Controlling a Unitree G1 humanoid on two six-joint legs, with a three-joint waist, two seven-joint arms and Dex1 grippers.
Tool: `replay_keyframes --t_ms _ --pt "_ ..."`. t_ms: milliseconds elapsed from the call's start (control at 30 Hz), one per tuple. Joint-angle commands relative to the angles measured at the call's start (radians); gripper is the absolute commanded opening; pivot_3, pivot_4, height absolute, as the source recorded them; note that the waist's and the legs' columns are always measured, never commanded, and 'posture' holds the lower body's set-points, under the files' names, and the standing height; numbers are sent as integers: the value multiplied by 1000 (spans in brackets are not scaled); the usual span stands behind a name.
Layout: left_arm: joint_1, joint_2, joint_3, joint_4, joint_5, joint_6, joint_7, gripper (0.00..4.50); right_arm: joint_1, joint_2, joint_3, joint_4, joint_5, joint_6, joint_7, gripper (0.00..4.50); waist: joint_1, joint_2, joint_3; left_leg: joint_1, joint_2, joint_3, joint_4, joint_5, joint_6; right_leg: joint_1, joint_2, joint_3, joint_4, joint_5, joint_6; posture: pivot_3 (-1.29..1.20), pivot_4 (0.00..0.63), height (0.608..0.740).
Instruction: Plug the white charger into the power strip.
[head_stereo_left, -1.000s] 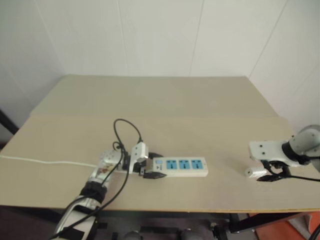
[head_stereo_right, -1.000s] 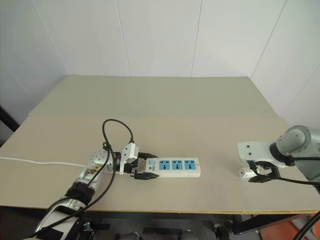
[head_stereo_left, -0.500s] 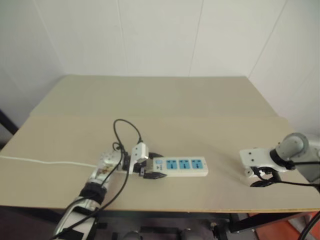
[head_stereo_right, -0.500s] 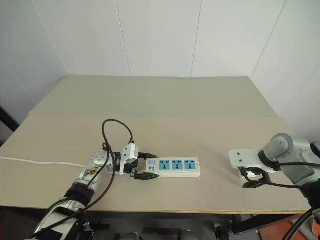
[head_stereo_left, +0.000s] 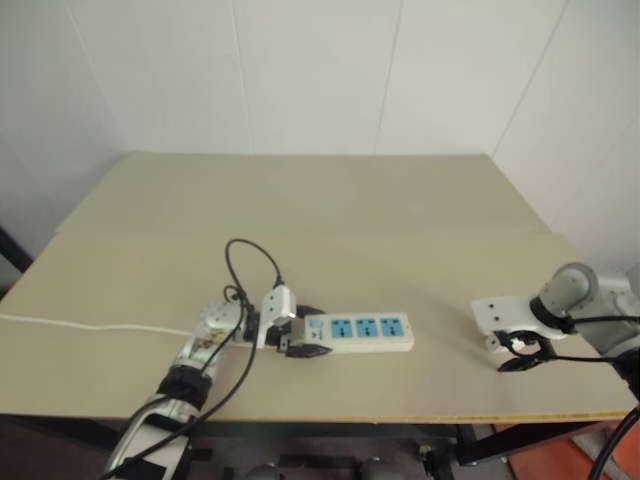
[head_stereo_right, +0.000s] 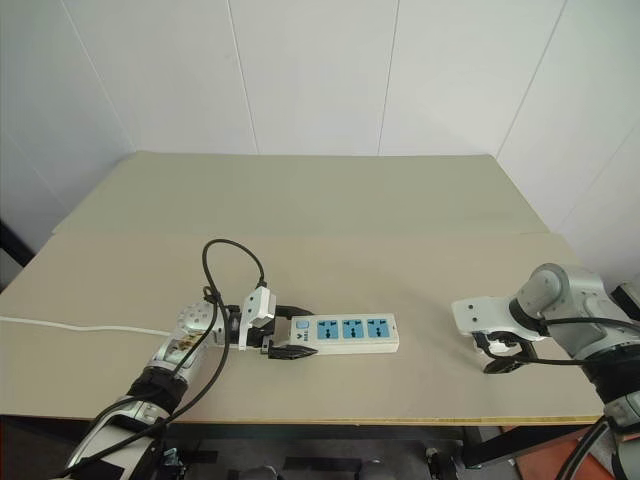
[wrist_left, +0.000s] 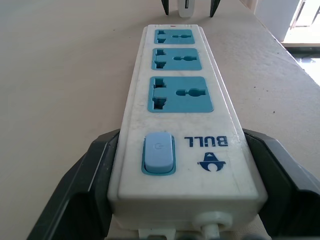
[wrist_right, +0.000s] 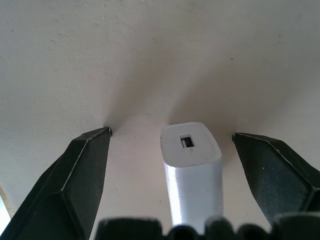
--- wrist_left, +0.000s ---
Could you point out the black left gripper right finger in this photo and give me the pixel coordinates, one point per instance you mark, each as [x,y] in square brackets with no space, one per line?
[290,200]

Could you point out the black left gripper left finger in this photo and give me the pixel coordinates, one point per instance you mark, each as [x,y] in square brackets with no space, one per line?
[82,195]

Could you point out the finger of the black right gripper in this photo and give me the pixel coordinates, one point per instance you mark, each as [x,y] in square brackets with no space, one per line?
[215,6]
[165,6]

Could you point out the white charger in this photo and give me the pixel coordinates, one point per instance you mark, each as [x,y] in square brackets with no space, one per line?
[185,8]

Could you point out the white power strip blue sockets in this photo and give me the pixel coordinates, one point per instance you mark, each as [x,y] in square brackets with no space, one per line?
[180,125]

